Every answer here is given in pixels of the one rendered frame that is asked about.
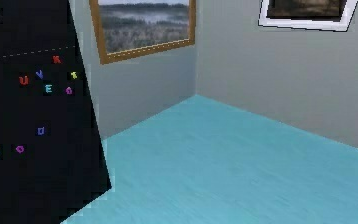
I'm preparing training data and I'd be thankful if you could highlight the wood framed landscape picture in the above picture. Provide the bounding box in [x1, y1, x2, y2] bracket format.
[88, 0, 197, 65]

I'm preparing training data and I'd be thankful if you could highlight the black fridge with letter magnets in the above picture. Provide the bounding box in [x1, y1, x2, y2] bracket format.
[0, 0, 113, 224]

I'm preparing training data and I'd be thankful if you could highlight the white framed dark picture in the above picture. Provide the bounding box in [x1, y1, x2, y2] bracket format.
[258, 0, 358, 33]

